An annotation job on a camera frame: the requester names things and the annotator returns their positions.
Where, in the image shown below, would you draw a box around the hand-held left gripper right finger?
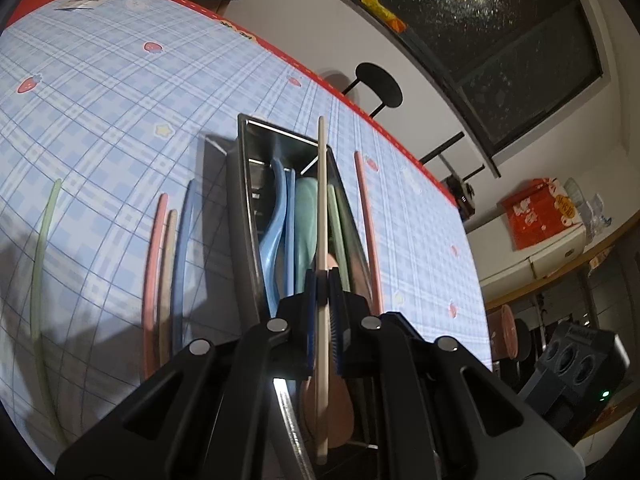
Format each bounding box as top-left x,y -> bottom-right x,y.
327,269 -> 586,480

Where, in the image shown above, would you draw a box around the orange snack packet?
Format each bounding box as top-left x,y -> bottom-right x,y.
361,0 -> 407,32

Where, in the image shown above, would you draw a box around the clear plastic containers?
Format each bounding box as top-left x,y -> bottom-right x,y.
565,176 -> 613,236

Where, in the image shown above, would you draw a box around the pink bucket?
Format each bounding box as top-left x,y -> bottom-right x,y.
487,304 -> 518,361

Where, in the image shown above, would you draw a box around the white cabinet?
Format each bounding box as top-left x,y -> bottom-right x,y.
465,222 -> 591,301

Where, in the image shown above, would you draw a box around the dark shelf unit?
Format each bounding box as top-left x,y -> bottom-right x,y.
490,245 -> 640,361

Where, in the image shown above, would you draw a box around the black metal frame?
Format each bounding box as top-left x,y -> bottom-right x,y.
419,131 -> 486,181

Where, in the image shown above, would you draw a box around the red gift box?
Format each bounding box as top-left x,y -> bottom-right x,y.
501,177 -> 583,252

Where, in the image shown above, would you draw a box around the pink plastic spoon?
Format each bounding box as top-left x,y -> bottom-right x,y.
299,252 -> 356,450

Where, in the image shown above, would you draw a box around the black appliance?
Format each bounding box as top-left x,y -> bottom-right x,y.
445,177 -> 476,221

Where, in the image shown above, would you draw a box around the green chopstick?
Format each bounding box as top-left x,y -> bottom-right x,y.
31,178 -> 68,446
327,184 -> 351,291

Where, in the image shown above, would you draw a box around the stainless steel utensil tray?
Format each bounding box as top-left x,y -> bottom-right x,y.
225,114 -> 386,480

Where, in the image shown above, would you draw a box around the blue chopstick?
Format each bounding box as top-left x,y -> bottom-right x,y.
171,178 -> 197,356

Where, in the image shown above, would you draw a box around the blue plaid tablecloth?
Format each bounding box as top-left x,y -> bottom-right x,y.
0,0 -> 493,453

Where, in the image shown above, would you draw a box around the dark window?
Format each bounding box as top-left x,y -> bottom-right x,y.
332,0 -> 606,178

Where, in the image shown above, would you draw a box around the green plastic spoon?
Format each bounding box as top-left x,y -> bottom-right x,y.
294,177 -> 321,296

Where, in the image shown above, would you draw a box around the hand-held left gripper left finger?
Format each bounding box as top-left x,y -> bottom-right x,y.
55,269 -> 321,480

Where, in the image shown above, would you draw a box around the blue plastic spoon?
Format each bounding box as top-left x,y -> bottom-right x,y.
260,157 -> 293,316

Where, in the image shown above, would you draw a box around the black round stool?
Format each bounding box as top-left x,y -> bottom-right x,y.
342,62 -> 403,118

